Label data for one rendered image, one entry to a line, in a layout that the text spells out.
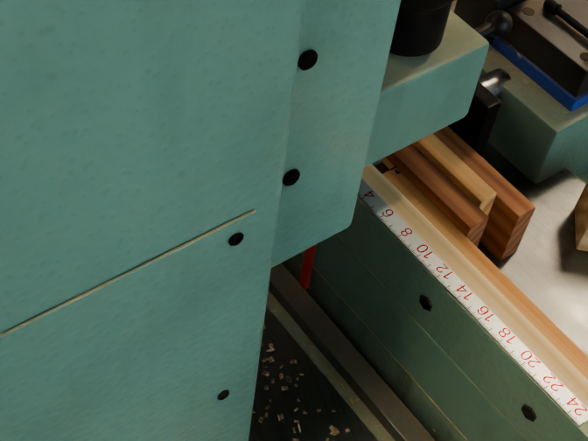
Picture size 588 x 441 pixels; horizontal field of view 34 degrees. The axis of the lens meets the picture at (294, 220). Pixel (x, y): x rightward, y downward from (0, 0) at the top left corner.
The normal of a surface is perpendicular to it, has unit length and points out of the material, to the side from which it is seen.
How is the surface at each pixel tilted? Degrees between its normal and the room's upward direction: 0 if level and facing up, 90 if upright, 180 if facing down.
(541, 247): 0
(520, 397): 90
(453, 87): 90
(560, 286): 0
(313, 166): 90
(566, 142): 90
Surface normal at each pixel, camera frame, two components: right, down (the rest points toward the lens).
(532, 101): 0.10, -0.63
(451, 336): -0.80, 0.41
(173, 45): 0.59, 0.66
